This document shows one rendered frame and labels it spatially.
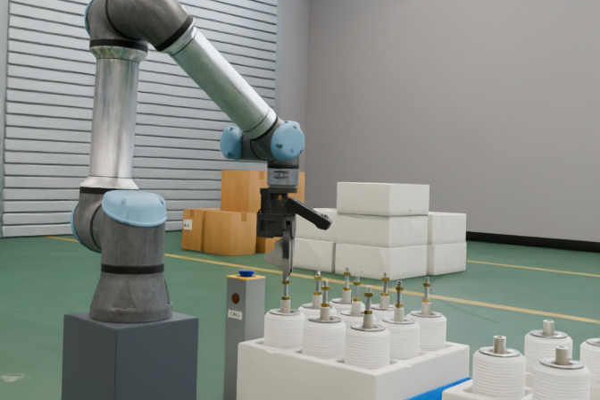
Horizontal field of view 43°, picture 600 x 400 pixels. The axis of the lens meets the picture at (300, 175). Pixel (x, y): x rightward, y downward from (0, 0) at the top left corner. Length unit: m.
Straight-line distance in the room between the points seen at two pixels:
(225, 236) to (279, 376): 3.69
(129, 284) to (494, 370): 0.68
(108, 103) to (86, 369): 0.51
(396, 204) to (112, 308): 3.07
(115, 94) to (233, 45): 6.46
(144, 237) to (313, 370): 0.49
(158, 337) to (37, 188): 5.36
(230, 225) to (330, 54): 3.76
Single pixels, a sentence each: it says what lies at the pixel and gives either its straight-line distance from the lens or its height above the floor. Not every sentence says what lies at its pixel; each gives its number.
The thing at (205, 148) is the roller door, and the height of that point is 0.81.
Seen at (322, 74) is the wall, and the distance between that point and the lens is 8.71.
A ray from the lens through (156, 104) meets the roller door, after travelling 7.34.
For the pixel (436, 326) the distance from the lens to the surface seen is 1.82.
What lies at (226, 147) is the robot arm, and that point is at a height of 0.63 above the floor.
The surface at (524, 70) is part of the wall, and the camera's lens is 7.27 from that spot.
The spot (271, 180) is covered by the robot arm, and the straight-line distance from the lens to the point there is 1.76.
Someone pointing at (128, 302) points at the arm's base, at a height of 0.34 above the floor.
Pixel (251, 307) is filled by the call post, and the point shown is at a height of 0.24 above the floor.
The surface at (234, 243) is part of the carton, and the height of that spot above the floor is 0.09.
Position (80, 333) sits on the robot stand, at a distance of 1.47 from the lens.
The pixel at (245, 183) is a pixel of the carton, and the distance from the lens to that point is 5.45.
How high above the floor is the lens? 0.57
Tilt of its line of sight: level
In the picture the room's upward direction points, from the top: 2 degrees clockwise
